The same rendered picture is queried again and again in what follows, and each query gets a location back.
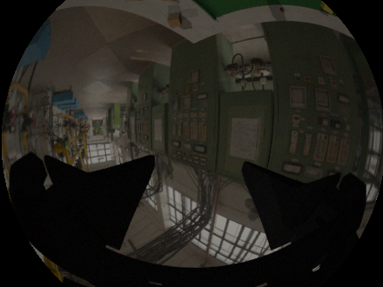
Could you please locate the yellow rectangular block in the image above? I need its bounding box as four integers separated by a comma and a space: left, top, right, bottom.
320, 1, 333, 15

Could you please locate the green putting mat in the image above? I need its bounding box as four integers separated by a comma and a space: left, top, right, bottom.
198, 0, 330, 18

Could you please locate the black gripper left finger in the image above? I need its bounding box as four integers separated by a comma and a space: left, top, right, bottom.
44, 155, 154, 250

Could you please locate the brown cube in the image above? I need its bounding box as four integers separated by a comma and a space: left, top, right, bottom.
167, 14, 182, 28

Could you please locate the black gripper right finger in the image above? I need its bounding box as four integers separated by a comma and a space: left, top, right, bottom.
241, 162, 341, 250

